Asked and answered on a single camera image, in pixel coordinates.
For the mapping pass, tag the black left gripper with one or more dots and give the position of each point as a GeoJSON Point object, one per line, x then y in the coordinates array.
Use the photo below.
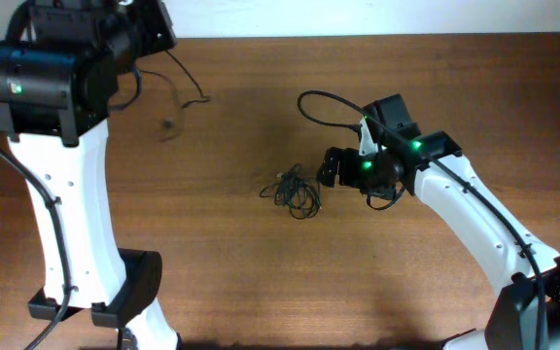
{"type": "Point", "coordinates": [158, 24]}

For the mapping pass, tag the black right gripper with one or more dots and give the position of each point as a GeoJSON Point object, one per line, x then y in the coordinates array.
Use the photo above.
{"type": "Point", "coordinates": [343, 166]}

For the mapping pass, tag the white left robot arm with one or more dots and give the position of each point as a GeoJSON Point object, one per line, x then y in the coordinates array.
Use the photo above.
{"type": "Point", "coordinates": [59, 67]}

